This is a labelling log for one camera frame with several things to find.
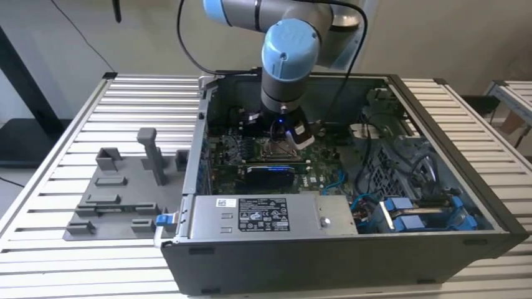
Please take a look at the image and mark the metal socket cover frame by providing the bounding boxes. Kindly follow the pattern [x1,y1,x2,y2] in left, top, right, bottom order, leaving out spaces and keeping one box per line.
[257,136,301,161]

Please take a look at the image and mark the silver CPU green edge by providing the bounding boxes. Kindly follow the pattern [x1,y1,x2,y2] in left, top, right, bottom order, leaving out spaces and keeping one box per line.
[265,141,291,156]

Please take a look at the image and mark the CPU socket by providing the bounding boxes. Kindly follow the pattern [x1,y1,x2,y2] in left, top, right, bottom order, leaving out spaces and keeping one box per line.
[255,136,302,161]

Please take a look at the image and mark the RAM slot black latches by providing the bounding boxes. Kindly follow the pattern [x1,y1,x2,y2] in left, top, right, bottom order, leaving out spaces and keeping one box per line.
[243,158,306,165]

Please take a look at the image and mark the black graphics card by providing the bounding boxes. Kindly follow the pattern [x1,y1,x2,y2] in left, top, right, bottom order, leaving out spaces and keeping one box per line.
[243,164,298,188]

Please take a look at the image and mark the green motherboard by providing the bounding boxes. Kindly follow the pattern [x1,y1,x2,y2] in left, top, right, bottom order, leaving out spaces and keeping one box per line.
[205,123,354,196]

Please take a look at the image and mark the silver power supply unit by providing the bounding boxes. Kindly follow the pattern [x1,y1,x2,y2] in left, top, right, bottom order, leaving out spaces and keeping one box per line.
[189,194,358,239]

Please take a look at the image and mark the grey parts rack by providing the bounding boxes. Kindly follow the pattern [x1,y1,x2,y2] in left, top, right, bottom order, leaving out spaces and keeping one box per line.
[61,126,190,242]

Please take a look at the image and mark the blue disk carrier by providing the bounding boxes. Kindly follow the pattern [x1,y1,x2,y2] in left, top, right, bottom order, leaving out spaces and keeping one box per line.
[381,189,465,216]
[389,207,477,233]

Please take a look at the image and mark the green RAM stick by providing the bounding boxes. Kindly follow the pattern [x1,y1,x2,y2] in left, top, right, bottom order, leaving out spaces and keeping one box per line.
[95,205,141,213]

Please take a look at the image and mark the dark grey PC case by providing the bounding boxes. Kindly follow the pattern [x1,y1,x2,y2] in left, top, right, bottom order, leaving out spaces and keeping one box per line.
[153,70,529,296]

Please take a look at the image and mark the black box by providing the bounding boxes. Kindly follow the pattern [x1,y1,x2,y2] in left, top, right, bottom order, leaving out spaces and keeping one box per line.
[459,94,499,118]

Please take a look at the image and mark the black floor stand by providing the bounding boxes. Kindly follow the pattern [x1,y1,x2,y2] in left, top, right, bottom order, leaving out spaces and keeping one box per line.
[0,24,73,169]

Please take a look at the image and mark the brown cardboard box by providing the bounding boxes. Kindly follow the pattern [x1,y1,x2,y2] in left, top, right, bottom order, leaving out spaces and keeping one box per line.
[499,111,521,132]

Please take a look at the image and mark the metal slat side table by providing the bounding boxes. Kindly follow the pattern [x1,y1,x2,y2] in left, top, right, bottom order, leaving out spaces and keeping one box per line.
[483,79,532,125]

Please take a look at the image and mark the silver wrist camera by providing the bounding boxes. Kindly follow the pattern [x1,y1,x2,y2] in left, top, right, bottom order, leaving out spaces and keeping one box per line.
[285,123,315,151]

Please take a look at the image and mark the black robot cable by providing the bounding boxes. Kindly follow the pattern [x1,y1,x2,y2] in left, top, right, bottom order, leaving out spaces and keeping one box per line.
[314,0,369,128]
[177,0,262,75]

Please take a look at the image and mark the black power cable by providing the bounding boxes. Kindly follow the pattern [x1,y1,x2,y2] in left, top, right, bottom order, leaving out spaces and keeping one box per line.
[354,123,377,196]
[406,153,438,188]

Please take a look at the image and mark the blue data wire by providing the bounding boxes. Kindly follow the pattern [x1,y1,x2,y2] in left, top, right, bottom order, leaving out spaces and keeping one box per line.
[322,170,349,191]
[350,192,378,208]

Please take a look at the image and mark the thin black wall cable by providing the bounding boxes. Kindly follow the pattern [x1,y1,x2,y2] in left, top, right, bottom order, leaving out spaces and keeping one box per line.
[49,0,117,74]

